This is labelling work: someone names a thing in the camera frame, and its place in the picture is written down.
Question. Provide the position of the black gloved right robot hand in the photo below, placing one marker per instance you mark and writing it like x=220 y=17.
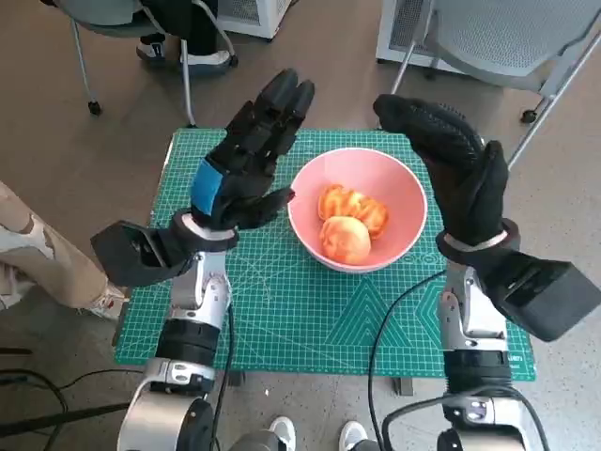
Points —
x=462 y=178

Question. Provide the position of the empty grey mesh chair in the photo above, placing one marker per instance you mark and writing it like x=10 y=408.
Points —
x=493 y=37

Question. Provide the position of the long black stand leg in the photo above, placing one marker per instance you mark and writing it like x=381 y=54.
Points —
x=56 y=420

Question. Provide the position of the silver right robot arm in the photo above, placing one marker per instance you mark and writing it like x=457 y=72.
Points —
x=469 y=315

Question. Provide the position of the pink bowl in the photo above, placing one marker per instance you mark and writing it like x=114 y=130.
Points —
x=357 y=169

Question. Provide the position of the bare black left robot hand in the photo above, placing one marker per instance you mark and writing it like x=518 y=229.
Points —
x=209 y=188

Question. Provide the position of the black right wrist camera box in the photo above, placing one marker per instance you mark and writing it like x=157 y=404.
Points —
x=549 y=296

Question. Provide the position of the black table bracket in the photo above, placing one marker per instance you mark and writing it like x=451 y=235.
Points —
x=403 y=386
x=236 y=379

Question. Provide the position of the round toy bread bun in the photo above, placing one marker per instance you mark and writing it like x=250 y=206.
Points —
x=345 y=239

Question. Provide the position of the grey chair with person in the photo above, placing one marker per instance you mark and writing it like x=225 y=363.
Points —
x=186 y=80

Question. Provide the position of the small white mesh cabinet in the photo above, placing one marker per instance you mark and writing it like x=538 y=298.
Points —
x=265 y=19

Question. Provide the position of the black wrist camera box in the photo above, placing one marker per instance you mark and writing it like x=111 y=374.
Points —
x=122 y=256
x=549 y=296

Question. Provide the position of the green cutting mat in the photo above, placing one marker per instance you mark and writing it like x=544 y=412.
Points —
x=300 y=319

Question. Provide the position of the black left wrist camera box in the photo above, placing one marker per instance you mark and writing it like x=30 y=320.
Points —
x=122 y=256

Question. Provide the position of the white shoe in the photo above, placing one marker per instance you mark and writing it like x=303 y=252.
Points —
x=352 y=437
x=283 y=434

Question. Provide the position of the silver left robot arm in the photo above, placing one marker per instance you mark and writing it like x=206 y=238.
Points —
x=202 y=300

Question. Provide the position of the large white mesh cabinet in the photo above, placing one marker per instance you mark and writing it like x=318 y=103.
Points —
x=392 y=42

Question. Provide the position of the person in beige trousers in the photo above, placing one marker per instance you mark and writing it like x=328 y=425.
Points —
x=56 y=263

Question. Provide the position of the person in black trousers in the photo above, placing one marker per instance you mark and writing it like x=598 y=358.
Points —
x=199 y=28

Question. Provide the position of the rectangular toy bread loaf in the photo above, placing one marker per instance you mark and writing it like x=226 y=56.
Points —
x=366 y=206

